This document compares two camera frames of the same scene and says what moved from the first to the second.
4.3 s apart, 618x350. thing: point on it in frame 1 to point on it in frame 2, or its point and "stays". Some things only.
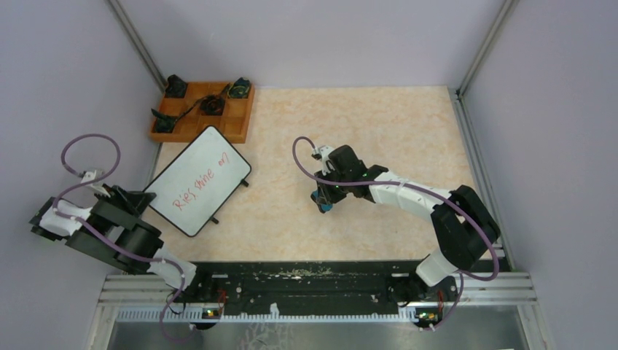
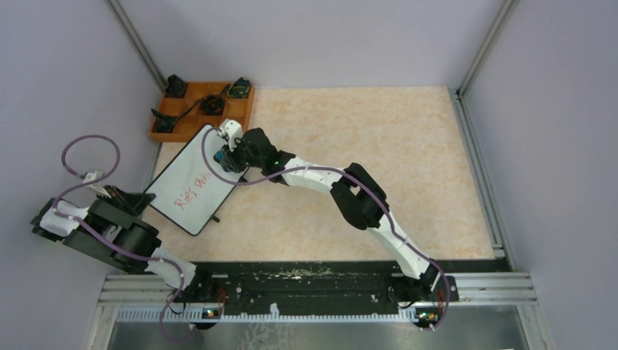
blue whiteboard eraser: [323, 208] to [218, 156]
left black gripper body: [126, 205] stays
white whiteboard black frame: [197, 183] stays
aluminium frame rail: [507, 286] stays
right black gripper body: [334, 193] to [243, 157]
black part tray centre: [212, 105] stays
